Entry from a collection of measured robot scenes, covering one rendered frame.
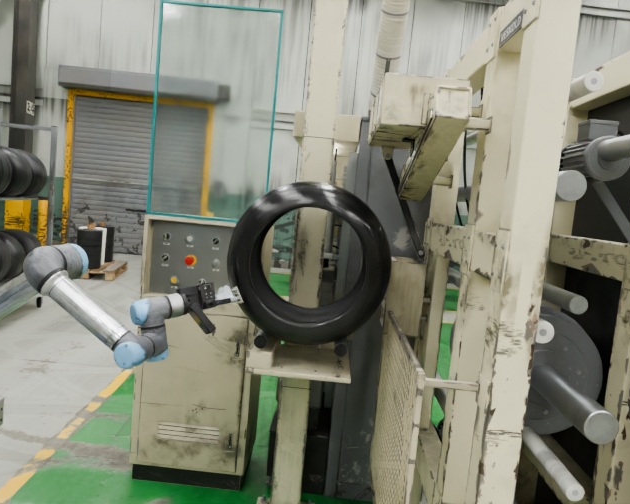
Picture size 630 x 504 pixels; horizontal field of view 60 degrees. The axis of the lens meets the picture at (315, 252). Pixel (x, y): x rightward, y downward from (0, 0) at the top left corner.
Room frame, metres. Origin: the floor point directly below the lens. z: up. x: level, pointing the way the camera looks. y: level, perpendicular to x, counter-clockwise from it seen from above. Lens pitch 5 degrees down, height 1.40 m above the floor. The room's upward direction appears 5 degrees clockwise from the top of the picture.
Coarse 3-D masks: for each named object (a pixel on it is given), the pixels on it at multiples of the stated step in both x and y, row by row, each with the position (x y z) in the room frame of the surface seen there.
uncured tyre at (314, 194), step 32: (288, 192) 1.84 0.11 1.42; (320, 192) 1.83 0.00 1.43; (256, 224) 1.83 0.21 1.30; (352, 224) 1.81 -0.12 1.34; (256, 256) 2.10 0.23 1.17; (384, 256) 1.83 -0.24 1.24; (256, 288) 2.09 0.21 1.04; (352, 288) 2.10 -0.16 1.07; (384, 288) 1.84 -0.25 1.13; (256, 320) 1.84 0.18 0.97; (288, 320) 1.83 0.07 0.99; (320, 320) 2.09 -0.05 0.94; (352, 320) 1.82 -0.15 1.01
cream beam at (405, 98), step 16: (384, 80) 1.58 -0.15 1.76; (400, 80) 1.57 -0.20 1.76; (416, 80) 1.57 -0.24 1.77; (432, 80) 1.57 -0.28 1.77; (448, 80) 1.57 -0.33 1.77; (464, 80) 1.57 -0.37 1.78; (384, 96) 1.58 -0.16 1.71; (400, 96) 1.57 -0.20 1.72; (416, 96) 1.57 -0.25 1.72; (384, 112) 1.57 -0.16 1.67; (400, 112) 1.57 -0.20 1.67; (416, 112) 1.57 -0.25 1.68; (384, 128) 1.66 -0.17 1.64; (400, 128) 1.63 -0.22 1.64; (416, 128) 1.60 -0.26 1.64; (368, 144) 2.15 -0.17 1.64; (384, 144) 2.08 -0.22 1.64; (400, 144) 2.03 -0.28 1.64
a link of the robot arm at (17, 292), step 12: (60, 252) 1.63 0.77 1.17; (72, 252) 1.68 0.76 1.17; (84, 252) 1.74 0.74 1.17; (72, 264) 1.66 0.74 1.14; (84, 264) 1.72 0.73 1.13; (24, 276) 1.69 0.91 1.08; (72, 276) 1.69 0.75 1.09; (0, 288) 1.72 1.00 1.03; (12, 288) 1.69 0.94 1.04; (24, 288) 1.68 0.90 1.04; (0, 300) 1.70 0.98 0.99; (12, 300) 1.70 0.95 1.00; (24, 300) 1.71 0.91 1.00; (0, 312) 1.71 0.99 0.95
